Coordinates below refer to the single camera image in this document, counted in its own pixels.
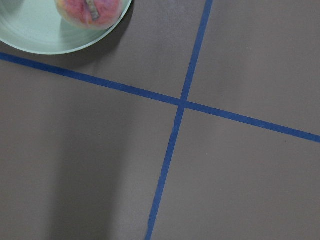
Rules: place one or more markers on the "pink yellow peach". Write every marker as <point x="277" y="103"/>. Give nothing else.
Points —
<point x="90" y="14"/>

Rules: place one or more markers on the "green plate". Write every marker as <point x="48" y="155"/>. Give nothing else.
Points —
<point x="35" y="26"/>

